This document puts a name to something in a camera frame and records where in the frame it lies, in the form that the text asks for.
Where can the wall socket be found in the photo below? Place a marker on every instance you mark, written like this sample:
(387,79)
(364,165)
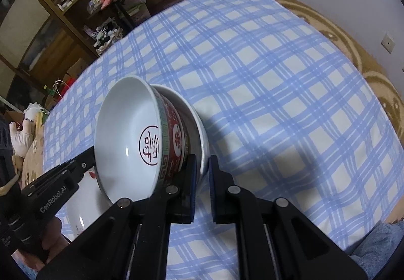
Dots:
(387,43)

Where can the large red patterned bowl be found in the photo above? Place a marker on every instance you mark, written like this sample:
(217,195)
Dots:
(126,128)

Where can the black stand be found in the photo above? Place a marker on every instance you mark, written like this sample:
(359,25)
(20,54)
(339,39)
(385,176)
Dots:
(124,14)

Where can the white cherry print plate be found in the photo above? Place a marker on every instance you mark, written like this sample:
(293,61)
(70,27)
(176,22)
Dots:
(82,204)

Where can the cardboard box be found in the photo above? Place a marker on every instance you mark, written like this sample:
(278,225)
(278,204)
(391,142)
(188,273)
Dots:
(79,70)

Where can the person's left hand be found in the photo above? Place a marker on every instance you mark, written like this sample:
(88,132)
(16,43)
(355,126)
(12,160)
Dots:
(50,235)

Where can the red paper bag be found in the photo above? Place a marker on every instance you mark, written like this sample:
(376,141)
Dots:
(67,84)

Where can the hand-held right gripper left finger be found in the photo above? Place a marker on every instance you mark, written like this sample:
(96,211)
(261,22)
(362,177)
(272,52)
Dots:
(189,191)

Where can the white storage box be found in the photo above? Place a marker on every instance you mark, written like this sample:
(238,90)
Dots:
(139,5)

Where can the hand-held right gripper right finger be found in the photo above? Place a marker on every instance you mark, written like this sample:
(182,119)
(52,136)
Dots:
(216,191)

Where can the wicker basket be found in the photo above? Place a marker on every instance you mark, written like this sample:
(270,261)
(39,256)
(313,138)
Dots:
(107,36)

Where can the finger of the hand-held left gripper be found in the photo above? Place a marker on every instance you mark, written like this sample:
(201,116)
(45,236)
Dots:
(83,161)

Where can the blue checked cloth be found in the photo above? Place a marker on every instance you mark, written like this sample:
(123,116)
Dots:
(268,109)

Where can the white stuffed toy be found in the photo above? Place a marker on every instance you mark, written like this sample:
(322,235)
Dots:
(23,134)

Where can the plain white bowl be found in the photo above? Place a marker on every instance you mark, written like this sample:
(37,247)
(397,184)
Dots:
(198,141)

